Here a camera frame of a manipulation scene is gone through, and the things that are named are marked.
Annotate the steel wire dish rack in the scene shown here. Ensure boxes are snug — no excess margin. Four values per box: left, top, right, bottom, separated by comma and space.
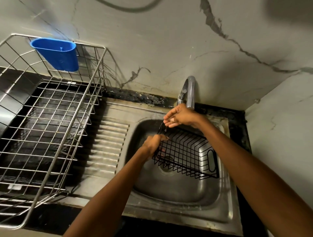
0, 34, 108, 230

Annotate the blue plastic cutlery holder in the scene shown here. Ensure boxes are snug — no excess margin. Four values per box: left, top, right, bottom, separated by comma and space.
30, 38, 80, 72

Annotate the dark steel drip tray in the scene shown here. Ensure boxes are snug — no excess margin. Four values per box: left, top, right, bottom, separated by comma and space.
0, 67, 103, 198

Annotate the stainless steel sink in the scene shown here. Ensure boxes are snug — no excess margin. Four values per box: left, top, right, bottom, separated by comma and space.
56, 97, 244, 236

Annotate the person's left hand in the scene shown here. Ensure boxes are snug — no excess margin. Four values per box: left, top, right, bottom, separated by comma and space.
141, 133, 170, 159

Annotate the person's right forearm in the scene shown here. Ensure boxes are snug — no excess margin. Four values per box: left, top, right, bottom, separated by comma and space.
195, 117, 313, 237

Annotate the chrome sink faucet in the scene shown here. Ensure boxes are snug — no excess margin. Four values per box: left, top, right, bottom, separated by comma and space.
176, 76, 196, 110

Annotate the person's right hand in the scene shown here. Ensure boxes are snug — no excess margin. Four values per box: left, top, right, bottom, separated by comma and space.
163, 103, 203, 129

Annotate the person's left forearm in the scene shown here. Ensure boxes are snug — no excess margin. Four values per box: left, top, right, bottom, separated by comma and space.
63, 149, 153, 237

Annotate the round sink drain strainer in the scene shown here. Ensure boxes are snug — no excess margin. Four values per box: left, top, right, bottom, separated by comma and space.
159, 156, 175, 173

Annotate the black wire basket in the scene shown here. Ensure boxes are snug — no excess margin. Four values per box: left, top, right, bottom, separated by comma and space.
152, 122, 220, 180

